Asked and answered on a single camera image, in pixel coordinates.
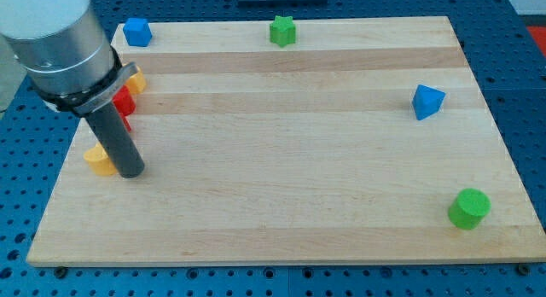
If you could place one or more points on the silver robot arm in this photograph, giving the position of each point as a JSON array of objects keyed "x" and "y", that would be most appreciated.
[{"x": 65, "y": 52}]

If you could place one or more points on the yellow hexagon block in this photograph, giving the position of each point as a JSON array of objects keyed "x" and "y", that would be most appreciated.
[{"x": 136, "y": 83}]

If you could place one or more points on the wooden board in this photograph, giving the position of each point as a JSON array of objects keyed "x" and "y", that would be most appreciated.
[{"x": 308, "y": 154}]

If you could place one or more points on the green star block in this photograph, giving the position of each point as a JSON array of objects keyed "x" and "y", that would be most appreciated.
[{"x": 282, "y": 31}]

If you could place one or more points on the red block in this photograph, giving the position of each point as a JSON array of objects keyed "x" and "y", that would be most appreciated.
[{"x": 125, "y": 105}]

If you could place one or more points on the blue triangular block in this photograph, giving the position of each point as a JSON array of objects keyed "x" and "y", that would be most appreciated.
[{"x": 427, "y": 101}]

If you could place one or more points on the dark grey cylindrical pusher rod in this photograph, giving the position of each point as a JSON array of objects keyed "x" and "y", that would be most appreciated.
[{"x": 109, "y": 128}]

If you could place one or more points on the blue cube block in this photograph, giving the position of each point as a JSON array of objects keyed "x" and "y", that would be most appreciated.
[{"x": 137, "y": 32}]

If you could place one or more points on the yellow heart block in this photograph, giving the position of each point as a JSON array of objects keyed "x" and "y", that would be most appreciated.
[{"x": 99, "y": 162}]

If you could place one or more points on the green cylinder block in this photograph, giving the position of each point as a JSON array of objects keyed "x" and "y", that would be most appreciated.
[{"x": 469, "y": 208}]

